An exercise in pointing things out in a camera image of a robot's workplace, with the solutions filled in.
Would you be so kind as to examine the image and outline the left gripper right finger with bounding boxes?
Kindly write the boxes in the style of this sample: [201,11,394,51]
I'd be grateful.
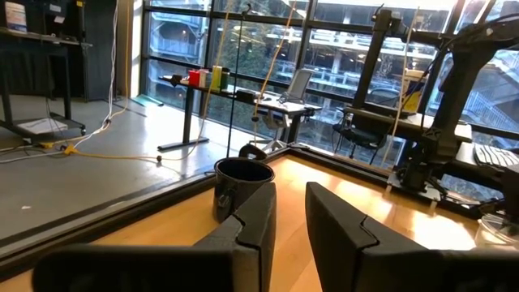
[304,181,519,292]

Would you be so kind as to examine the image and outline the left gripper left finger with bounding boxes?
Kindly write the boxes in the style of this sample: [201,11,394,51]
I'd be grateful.
[31,181,278,292]

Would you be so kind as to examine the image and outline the clear plastic container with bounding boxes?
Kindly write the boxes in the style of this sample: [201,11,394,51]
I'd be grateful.
[473,210,519,249]

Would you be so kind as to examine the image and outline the black mug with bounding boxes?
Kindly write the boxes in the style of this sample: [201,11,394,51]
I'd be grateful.
[212,157,276,224]

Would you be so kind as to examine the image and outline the black office chair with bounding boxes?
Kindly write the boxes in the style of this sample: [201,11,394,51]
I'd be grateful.
[331,87,401,165]

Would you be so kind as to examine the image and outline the grey side desk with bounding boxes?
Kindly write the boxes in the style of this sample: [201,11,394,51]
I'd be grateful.
[342,104,475,143]

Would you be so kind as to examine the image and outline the yellow box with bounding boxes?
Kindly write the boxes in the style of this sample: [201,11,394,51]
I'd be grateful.
[399,68,427,114]

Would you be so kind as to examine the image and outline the black standing desk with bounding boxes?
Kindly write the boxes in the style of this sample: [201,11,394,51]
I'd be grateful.
[157,74,324,152]

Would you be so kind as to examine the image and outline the thin black tripod stand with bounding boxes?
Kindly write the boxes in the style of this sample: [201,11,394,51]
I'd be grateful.
[225,2,253,159]

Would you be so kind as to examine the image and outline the grey office chair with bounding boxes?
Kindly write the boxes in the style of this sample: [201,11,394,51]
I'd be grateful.
[259,67,318,154]

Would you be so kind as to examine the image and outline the yellow-green box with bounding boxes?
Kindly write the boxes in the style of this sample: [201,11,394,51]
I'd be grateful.
[210,65,223,91]

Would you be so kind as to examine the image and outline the thick black desk pole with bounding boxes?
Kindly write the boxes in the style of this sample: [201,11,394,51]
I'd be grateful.
[351,8,459,110]

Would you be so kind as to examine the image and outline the white paper on shelf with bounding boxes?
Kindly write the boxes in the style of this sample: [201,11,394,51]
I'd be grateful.
[18,117,68,135]

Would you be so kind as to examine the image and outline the black shelf cart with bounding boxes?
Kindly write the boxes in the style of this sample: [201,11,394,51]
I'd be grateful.
[0,0,93,144]

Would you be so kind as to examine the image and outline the blue and white poster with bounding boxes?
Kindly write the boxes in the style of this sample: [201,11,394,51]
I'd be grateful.
[4,2,28,33]

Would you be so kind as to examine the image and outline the yellow floor extension cable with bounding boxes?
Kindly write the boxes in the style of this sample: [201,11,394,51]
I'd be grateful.
[38,137,163,162]

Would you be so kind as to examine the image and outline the white hanging cable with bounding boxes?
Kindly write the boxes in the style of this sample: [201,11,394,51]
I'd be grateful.
[0,0,121,164]

